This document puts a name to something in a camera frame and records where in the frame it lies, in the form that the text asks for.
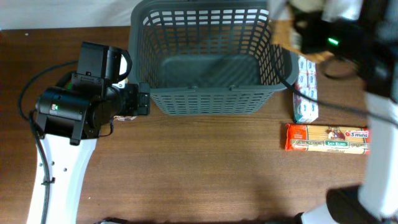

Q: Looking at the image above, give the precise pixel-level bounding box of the orange brown snack bag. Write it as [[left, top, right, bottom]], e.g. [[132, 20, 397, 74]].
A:
[[267, 0, 333, 63]]

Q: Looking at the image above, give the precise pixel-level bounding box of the grey plastic laundry basket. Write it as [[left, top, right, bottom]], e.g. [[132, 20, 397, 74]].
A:
[[128, 1, 299, 116]]

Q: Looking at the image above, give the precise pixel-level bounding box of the Kleenex tissue multipack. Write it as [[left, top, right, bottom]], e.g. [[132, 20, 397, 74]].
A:
[[293, 55, 319, 124]]

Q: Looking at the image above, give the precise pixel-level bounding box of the San Remo spaghetti packet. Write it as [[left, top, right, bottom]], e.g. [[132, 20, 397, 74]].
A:
[[285, 124, 371, 154]]

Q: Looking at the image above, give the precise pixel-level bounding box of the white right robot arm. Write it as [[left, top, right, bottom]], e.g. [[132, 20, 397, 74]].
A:
[[290, 1, 397, 223]]

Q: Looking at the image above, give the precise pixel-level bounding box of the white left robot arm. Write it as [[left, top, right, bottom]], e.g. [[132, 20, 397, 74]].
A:
[[27, 42, 150, 223]]

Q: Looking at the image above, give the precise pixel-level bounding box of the crumpled brown paper snack bag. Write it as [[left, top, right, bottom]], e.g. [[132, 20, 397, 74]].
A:
[[112, 79, 137, 122]]

